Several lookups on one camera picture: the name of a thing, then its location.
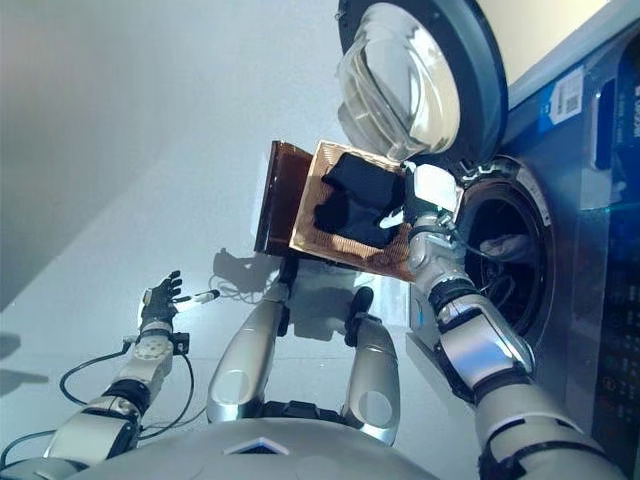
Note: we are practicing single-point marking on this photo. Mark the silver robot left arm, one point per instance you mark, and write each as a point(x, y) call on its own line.
point(150, 350)

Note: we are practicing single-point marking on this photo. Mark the grey robot torso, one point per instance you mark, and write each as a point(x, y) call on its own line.
point(260, 460)

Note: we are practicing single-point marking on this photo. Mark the wicker laundry basket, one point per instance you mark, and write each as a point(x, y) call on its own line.
point(350, 250)

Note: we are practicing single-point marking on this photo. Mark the blue white QR sticker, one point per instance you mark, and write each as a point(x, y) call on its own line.
point(565, 97)

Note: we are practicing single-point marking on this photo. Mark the black garment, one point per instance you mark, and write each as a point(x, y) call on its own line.
point(360, 185)

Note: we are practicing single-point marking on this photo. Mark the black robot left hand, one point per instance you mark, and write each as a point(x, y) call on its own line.
point(160, 302)

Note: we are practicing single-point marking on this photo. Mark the brown glossy stool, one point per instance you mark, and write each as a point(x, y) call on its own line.
point(280, 200)

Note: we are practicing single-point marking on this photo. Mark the silver robot left leg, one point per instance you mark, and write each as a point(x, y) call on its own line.
point(245, 360)

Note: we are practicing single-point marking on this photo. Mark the silver robot right leg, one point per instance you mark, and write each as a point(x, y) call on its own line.
point(372, 375)

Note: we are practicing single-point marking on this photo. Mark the silver robot leg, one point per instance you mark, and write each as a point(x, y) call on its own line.
point(245, 360)
point(372, 375)

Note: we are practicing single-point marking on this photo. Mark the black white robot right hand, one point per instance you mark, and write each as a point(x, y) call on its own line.
point(435, 187)

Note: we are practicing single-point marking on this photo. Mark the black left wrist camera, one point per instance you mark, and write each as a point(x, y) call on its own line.
point(181, 343)

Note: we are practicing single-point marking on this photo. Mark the white garment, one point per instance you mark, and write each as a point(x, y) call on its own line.
point(505, 245)

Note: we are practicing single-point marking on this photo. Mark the small blue logo sticker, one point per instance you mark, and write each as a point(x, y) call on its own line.
point(419, 315)

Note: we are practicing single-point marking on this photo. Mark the grey front-load washing machine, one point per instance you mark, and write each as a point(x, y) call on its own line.
point(575, 250)

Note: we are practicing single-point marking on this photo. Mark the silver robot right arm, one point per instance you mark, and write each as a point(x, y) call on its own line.
point(480, 345)

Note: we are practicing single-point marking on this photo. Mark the round glass washing machine door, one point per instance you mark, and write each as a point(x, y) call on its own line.
point(400, 100)

